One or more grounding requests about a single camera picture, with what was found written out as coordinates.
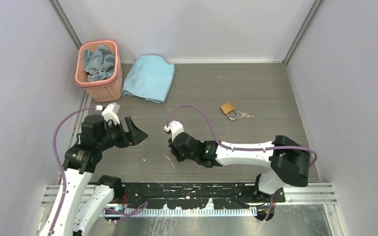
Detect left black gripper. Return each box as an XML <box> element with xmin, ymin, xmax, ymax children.
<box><xmin>97</xmin><ymin>116</ymin><xmax>147</xmax><ymax>150</ymax></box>

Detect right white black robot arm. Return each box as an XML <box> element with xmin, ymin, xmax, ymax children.
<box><xmin>168</xmin><ymin>132</ymin><xmax>310</xmax><ymax>202</ymax></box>

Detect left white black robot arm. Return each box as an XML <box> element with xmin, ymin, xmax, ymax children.
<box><xmin>39</xmin><ymin>115</ymin><xmax>148</xmax><ymax>236</ymax></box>

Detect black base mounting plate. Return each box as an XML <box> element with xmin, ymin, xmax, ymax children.
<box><xmin>107</xmin><ymin>182</ymin><xmax>270</xmax><ymax>210</ymax></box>

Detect light blue folded towel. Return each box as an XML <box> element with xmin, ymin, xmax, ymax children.
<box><xmin>122</xmin><ymin>55</ymin><xmax>175</xmax><ymax>103</ymax></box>

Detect brass padlock far right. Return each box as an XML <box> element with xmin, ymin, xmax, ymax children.
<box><xmin>220</xmin><ymin>102</ymin><xmax>239</xmax><ymax>120</ymax></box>

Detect pink plastic laundry basket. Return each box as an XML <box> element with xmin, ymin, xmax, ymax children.
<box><xmin>75</xmin><ymin>40</ymin><xmax>124</xmax><ymax>102</ymax></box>

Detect grey-blue cloth in basket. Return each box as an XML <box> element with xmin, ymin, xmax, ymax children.
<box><xmin>83</xmin><ymin>45</ymin><xmax>116</xmax><ymax>82</ymax></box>

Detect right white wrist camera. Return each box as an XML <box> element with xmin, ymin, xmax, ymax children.
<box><xmin>163</xmin><ymin>120</ymin><xmax>184</xmax><ymax>141</ymax></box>

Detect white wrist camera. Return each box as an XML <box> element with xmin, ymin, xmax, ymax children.
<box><xmin>95</xmin><ymin>102</ymin><xmax>121</xmax><ymax>125</ymax></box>
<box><xmin>163</xmin><ymin>120</ymin><xmax>184</xmax><ymax>141</ymax></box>

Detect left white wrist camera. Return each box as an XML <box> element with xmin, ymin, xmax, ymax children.
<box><xmin>95</xmin><ymin>102</ymin><xmax>121</xmax><ymax>125</ymax></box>

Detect small keys on ring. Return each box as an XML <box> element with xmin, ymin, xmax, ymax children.
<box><xmin>238</xmin><ymin>111</ymin><xmax>254</xmax><ymax>118</ymax></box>

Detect aluminium rail frame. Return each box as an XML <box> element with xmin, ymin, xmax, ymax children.
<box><xmin>38</xmin><ymin>179</ymin><xmax>342</xmax><ymax>236</ymax></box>

